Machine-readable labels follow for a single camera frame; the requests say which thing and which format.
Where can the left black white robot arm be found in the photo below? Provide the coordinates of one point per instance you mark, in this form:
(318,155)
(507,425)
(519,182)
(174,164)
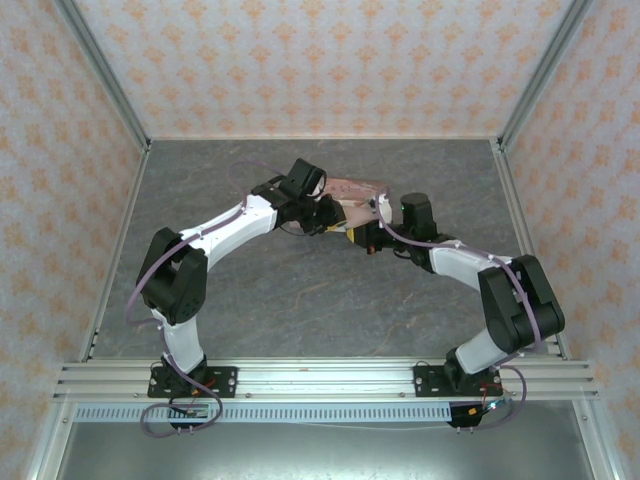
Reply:
(175,280)

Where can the small circuit board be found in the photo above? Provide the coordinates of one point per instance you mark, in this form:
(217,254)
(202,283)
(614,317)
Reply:
(197,412)
(492,405)

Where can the grey metal sheet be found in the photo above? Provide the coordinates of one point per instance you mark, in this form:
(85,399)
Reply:
(320,455)

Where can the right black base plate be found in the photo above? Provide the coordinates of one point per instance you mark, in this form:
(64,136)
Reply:
(425,382)

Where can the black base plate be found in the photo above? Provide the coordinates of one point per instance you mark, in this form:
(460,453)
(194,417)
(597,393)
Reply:
(225,382)
(425,382)

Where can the pink illustrated tin box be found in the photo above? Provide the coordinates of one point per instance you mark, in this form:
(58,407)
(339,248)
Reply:
(350,190)

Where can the short aluminium frame strut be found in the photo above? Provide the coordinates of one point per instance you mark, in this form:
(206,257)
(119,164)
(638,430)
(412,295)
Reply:
(47,450)
(602,450)

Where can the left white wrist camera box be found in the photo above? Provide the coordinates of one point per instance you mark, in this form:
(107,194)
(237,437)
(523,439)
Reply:
(319,187)

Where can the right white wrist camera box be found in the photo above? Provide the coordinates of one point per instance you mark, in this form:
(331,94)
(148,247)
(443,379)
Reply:
(382,207)

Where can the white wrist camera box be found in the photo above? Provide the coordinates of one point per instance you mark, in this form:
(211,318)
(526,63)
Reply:
(319,187)
(382,207)

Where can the aluminium mounting rail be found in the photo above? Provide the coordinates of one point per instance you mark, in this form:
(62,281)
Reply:
(325,380)

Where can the aluminium table side rail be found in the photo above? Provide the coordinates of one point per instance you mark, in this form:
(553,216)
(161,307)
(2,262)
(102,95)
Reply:
(135,190)
(511,190)

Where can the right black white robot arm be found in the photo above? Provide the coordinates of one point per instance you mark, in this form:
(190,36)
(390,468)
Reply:
(515,305)

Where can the aluminium frame post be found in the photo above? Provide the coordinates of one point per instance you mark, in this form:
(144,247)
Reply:
(103,70)
(546,70)

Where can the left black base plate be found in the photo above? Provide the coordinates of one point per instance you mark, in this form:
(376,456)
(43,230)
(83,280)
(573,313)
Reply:
(225,382)

